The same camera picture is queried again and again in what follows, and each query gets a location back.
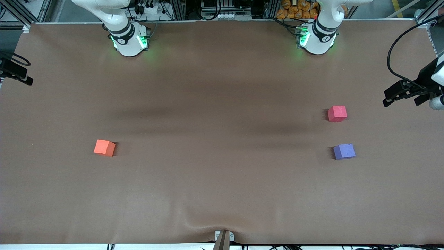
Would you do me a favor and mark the brown table cover mat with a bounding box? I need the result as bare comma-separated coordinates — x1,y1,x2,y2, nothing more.
0,19,444,245

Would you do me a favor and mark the red foam block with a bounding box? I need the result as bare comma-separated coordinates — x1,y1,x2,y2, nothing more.
327,106,347,122

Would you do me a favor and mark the metal table edge clamp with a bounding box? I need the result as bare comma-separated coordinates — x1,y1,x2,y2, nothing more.
212,230,235,250

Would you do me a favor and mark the white power strip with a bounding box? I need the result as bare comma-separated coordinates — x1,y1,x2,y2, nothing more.
139,3,160,15

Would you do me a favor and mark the pile of orange objects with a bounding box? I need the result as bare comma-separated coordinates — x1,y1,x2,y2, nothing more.
276,0,320,20

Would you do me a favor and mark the purple foam block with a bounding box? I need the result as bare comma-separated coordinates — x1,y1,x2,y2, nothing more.
333,143,356,160

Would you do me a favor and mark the aluminium frame post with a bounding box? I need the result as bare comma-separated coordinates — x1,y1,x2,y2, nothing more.
414,5,444,29
0,0,52,32

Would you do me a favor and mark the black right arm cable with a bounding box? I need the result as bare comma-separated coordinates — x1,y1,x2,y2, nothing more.
0,51,31,67

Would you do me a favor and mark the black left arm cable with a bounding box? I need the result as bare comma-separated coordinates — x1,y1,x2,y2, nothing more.
387,14,444,92

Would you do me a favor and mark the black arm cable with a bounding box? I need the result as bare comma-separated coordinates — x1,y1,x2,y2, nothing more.
387,14,444,92
0,51,31,67

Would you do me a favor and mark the orange foam block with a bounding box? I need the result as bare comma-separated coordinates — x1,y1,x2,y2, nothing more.
93,139,116,157

